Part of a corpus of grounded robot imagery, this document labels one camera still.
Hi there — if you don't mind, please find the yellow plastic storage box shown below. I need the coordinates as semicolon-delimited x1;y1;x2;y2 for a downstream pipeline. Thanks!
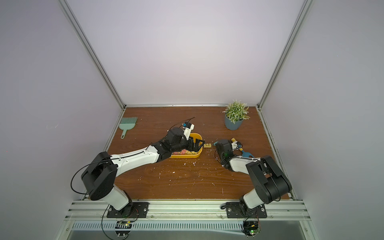
171;133;205;159

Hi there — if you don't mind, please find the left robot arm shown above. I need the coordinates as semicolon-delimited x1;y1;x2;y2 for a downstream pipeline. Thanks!
81;127;205;211

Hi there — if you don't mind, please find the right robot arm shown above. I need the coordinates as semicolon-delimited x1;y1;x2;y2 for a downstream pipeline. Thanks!
214;140;292;212

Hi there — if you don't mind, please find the potted green plant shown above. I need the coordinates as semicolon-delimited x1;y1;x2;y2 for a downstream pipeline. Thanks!
223;101;250;131

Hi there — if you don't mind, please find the green plastic dustpan brush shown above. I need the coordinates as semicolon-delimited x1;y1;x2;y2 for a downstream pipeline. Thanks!
119;117;138;139

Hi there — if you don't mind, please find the right controller board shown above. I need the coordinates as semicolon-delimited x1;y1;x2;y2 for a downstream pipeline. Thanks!
242;221;261;237

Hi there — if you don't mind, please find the controller board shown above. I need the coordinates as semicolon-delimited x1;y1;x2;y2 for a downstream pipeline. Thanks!
115;221;133;239
242;221;261;237

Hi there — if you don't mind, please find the left controller board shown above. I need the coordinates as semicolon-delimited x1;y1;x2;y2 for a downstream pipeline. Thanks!
115;221;133;239

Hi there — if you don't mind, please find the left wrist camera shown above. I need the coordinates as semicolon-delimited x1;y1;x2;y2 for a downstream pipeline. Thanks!
182;122;195;141

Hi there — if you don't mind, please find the yellow blue handled tool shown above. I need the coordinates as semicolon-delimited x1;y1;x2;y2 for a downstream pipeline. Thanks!
231;138;255;158

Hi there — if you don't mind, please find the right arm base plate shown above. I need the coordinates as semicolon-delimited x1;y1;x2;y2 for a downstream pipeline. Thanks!
220;202;267;219

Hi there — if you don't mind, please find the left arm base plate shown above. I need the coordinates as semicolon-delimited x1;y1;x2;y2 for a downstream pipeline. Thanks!
107;202;150;219

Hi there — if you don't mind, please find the aluminium front rail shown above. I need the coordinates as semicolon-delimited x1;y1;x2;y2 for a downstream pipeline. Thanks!
65;200;311;221

